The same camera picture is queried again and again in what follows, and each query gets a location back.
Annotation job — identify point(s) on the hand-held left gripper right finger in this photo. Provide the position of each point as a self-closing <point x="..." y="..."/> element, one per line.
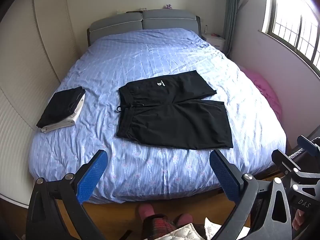
<point x="225" y="177"/>

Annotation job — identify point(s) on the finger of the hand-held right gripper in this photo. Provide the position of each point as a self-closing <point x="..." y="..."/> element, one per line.
<point x="283" y="160"/>
<point x="306" y="144"/>

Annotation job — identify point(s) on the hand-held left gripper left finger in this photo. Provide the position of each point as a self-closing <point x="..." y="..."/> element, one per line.
<point x="93" y="177"/>

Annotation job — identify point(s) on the black pants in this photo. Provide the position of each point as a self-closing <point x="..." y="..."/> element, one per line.
<point x="172" y="112"/>

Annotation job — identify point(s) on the person's right hand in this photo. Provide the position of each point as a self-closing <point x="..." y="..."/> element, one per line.
<point x="298" y="219"/>

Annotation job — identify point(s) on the pink slipper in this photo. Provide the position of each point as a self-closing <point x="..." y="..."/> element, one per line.
<point x="184" y="219"/>
<point x="147" y="211"/>

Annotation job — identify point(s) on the folded white clothing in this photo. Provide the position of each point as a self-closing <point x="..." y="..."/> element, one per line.
<point x="75" y="115"/>

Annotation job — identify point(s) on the pink blanket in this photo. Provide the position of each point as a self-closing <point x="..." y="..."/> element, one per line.
<point x="266" y="90"/>

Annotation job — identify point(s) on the white quilted jacket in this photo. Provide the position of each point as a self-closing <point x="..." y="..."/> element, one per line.
<point x="180" y="233"/>

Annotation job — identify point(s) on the folded black clothing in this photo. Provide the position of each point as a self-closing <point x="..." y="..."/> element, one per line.
<point x="61" y="106"/>

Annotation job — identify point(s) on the white ribbed wardrobe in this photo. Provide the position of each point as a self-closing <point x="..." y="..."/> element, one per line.
<point x="20" y="92"/>

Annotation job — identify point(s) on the barred window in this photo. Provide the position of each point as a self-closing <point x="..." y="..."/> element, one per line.
<point x="295" y="17"/>

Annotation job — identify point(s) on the blue striped bed cover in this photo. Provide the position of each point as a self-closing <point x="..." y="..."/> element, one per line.
<point x="150" y="62"/>

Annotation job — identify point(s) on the white nightstand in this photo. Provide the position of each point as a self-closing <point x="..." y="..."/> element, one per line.
<point x="216" y="41"/>

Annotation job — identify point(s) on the green curtain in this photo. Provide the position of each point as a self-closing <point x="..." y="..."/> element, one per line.
<point x="233" y="15"/>

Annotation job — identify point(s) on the grey padded headboard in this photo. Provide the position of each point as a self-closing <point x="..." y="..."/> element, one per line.
<point x="140" y="21"/>

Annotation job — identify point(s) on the flat dark book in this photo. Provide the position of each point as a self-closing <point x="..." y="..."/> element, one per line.
<point x="133" y="11"/>

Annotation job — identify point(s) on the purple toy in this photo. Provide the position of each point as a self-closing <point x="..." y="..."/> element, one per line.
<point x="169" y="6"/>

